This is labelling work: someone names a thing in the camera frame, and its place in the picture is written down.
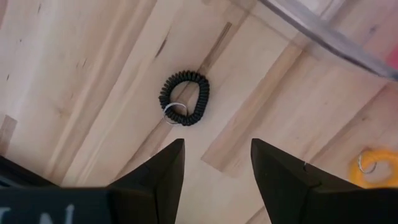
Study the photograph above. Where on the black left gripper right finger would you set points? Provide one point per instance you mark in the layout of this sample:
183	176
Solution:
311	205

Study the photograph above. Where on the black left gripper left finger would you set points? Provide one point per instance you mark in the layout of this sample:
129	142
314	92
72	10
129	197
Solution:
124	205

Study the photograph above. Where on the clear plastic bin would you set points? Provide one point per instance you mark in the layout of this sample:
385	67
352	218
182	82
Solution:
329	39

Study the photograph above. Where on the black aluminium table frame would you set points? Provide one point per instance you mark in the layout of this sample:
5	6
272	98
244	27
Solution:
18	177

